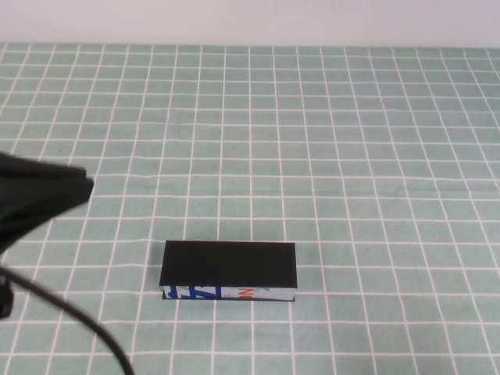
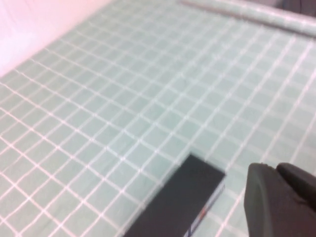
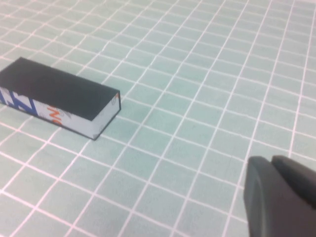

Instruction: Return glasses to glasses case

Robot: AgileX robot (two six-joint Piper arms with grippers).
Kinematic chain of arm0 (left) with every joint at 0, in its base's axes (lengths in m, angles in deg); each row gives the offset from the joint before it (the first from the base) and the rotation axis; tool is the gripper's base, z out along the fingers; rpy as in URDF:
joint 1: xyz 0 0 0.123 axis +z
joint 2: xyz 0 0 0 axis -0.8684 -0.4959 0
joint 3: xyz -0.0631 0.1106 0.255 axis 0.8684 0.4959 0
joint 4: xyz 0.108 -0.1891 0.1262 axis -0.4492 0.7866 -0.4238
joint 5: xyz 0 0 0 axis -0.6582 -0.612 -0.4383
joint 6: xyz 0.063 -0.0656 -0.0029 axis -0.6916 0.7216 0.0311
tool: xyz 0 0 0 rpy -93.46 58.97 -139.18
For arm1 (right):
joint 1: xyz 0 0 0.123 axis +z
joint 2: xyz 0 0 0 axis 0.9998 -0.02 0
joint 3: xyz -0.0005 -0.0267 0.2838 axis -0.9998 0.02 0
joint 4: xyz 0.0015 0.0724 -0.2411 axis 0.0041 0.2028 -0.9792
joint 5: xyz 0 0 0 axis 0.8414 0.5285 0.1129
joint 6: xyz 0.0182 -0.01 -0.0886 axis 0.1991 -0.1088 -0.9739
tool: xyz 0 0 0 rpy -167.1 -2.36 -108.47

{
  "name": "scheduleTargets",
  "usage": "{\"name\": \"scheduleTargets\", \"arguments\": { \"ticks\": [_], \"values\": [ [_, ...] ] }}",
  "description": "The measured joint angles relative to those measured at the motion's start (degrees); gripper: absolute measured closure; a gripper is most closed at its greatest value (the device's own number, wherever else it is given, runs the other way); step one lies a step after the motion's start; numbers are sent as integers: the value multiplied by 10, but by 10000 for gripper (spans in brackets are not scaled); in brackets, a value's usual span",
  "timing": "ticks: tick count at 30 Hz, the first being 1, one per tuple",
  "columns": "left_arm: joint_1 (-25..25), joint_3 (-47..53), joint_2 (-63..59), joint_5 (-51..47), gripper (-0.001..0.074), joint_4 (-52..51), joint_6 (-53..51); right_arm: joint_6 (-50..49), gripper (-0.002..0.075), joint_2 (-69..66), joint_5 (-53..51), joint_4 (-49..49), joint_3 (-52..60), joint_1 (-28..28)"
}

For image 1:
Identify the black printed glasses case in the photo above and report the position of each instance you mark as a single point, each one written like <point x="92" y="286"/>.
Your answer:
<point x="230" y="265"/>

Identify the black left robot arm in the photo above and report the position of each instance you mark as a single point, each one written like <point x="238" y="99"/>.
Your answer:
<point x="5" y="302"/>

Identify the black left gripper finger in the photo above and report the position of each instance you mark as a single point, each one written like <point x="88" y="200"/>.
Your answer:
<point x="39" y="170"/>
<point x="35" y="203"/>

